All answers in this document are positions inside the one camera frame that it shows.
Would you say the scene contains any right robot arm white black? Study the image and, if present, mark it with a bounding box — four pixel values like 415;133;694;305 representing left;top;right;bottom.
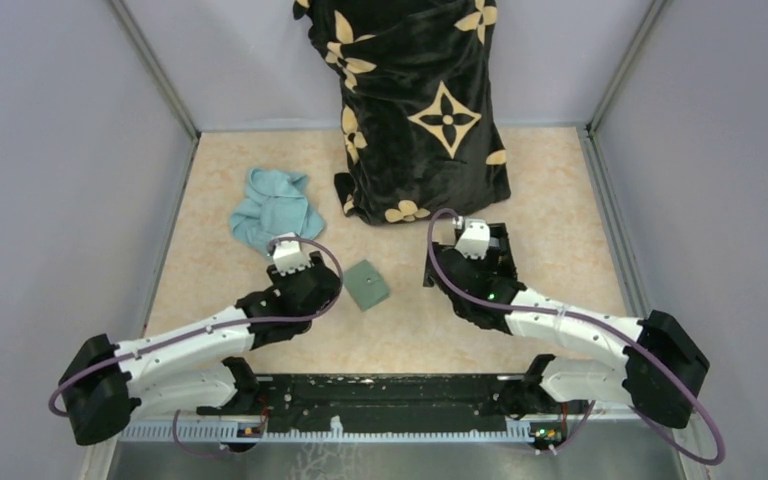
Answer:
425;243;710;429

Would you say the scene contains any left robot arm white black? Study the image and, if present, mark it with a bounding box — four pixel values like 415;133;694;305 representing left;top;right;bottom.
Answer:
49;250;343;446

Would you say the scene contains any black card tray box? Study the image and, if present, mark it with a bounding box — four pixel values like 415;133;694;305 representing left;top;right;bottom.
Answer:
466;223;518;280

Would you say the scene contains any light blue cloth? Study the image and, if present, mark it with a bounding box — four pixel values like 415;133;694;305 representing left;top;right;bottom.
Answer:
229;168;326;256

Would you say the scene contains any black beige flower-patterned blanket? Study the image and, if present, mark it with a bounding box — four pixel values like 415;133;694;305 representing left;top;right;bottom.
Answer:
292;0;511;225

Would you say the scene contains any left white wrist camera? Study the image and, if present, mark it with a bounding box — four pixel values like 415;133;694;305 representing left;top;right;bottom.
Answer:
271;237;311;276

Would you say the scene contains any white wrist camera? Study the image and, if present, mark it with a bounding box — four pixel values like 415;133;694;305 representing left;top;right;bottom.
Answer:
271;237;311;276
453;216;491;260

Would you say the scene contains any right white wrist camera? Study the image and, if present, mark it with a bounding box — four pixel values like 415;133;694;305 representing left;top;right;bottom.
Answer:
453;216;491;260

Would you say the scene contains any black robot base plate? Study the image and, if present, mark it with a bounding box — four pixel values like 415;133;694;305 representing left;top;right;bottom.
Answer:
195;372;592;437

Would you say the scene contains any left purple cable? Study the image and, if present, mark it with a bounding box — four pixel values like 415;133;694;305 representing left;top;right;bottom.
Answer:
48;233;346;461

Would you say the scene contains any white slotted cable duct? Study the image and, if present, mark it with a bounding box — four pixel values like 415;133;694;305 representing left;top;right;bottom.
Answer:
118;417;563;444

